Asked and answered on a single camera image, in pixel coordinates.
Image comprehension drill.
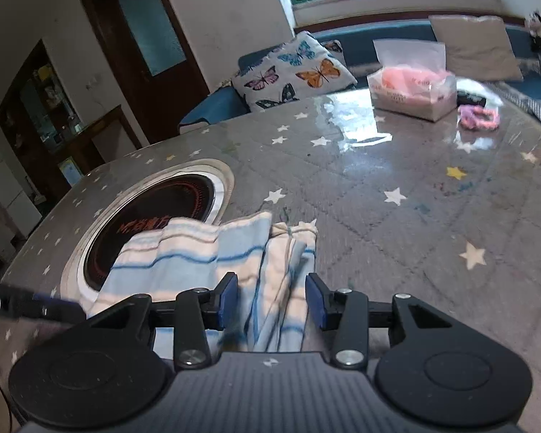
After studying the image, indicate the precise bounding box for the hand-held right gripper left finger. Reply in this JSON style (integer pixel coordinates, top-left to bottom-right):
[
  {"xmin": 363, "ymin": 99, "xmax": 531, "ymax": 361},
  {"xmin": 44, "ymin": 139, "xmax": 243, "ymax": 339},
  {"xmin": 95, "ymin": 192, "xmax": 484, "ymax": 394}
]
[{"xmin": 88, "ymin": 272, "xmax": 239, "ymax": 371}]

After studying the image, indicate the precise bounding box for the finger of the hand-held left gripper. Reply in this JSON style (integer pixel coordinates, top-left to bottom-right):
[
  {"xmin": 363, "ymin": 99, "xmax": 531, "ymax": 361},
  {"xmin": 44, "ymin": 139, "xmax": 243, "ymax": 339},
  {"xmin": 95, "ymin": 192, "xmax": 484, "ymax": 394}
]
[{"xmin": 0, "ymin": 283, "xmax": 87, "ymax": 325}]

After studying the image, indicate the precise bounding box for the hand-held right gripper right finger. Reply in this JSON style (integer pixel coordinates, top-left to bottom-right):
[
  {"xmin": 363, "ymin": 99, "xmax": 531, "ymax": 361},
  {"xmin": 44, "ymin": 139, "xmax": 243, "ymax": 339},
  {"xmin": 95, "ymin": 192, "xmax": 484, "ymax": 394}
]
[{"xmin": 305, "ymin": 273, "xmax": 467, "ymax": 368}]

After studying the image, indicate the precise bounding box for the striped blue and pink towel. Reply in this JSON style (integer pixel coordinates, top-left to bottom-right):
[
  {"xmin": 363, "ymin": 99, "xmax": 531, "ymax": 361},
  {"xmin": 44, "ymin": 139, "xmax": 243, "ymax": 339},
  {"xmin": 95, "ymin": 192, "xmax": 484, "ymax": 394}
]
[{"xmin": 87, "ymin": 211, "xmax": 318, "ymax": 353}]

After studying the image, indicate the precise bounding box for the grey star-print tablecloth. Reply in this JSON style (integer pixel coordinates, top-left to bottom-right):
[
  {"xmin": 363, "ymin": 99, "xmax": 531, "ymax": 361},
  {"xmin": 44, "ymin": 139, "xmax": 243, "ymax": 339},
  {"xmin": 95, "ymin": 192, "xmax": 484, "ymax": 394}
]
[{"xmin": 0, "ymin": 86, "xmax": 541, "ymax": 433}]

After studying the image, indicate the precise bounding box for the white refrigerator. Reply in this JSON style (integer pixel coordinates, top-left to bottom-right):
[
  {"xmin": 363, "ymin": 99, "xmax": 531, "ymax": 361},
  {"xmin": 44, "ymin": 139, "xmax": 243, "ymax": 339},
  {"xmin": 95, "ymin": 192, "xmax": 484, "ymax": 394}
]
[{"xmin": 0, "ymin": 151, "xmax": 43, "ymax": 240}]

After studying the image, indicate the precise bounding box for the round built-in induction cooker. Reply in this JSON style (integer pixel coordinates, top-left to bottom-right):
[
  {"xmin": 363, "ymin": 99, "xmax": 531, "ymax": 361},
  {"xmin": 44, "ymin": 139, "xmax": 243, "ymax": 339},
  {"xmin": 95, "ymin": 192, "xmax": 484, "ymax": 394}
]
[{"xmin": 61, "ymin": 158, "xmax": 235, "ymax": 303}]

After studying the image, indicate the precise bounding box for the pale blue box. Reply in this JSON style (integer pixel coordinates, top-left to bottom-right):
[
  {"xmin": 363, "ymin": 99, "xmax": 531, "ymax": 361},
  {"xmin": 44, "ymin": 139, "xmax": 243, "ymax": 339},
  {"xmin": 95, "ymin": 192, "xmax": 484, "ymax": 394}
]
[{"xmin": 58, "ymin": 157, "xmax": 83, "ymax": 187}]

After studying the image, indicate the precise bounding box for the dark wooden side table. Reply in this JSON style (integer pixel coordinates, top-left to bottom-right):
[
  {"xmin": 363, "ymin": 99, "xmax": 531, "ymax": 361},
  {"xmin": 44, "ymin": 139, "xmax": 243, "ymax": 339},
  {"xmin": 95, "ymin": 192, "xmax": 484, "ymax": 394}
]
[{"xmin": 49, "ymin": 105, "xmax": 145, "ymax": 190}]

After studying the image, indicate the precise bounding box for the blue sofa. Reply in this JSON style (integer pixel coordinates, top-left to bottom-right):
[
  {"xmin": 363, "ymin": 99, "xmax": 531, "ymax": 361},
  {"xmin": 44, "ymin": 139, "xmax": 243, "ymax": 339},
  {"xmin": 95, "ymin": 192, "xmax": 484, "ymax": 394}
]
[{"xmin": 178, "ymin": 18, "xmax": 541, "ymax": 136}]

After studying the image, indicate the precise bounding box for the glass-front display cabinet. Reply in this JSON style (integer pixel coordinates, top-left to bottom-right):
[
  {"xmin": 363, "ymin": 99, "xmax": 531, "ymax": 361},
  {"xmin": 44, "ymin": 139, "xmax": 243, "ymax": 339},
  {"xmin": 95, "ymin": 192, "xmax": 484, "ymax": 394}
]
[{"xmin": 0, "ymin": 40, "xmax": 79, "ymax": 199}]

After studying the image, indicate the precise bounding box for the pink tissue pack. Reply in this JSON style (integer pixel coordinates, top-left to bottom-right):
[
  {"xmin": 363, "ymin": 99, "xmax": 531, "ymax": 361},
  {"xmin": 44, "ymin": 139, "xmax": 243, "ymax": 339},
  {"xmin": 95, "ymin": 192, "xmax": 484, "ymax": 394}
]
[{"xmin": 366, "ymin": 39, "xmax": 458, "ymax": 122}]

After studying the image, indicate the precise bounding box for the butterfly print pillow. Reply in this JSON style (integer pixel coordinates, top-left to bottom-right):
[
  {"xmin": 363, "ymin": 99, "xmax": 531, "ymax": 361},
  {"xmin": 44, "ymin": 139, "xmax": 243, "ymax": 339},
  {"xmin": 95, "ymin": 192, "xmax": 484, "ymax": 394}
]
[{"xmin": 231, "ymin": 31, "xmax": 358, "ymax": 112}]

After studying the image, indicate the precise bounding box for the pink scrunchie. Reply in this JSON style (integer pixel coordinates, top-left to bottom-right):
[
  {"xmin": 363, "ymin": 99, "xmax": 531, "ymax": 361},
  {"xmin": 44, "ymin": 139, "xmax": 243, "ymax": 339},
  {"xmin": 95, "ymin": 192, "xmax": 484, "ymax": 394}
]
[{"xmin": 458, "ymin": 105, "xmax": 500, "ymax": 131}]

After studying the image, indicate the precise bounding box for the dark wooden door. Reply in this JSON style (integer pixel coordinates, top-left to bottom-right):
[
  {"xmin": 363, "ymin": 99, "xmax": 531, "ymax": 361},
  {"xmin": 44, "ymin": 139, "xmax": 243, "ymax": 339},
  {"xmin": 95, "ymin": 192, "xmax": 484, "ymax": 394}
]
[{"xmin": 80, "ymin": 0, "xmax": 210, "ymax": 145}]

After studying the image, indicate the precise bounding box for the clear plastic bag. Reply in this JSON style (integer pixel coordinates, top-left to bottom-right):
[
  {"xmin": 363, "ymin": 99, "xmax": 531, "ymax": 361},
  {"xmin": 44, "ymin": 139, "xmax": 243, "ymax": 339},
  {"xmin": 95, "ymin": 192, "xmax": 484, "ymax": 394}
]
[{"xmin": 455, "ymin": 79, "xmax": 506, "ymax": 109}]

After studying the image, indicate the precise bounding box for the grey patterned sofa throw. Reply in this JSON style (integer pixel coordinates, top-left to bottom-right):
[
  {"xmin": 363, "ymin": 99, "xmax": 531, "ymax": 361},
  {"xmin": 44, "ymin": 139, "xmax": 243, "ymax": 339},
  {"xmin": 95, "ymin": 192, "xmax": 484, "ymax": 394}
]
[{"xmin": 496, "ymin": 81, "xmax": 541, "ymax": 138}]

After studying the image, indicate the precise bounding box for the beige pillow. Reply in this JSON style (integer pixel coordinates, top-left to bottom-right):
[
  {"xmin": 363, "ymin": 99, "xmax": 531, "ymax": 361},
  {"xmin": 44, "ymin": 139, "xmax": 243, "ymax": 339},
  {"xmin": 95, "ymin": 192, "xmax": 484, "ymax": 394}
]
[{"xmin": 428, "ymin": 15, "xmax": 524, "ymax": 83}]

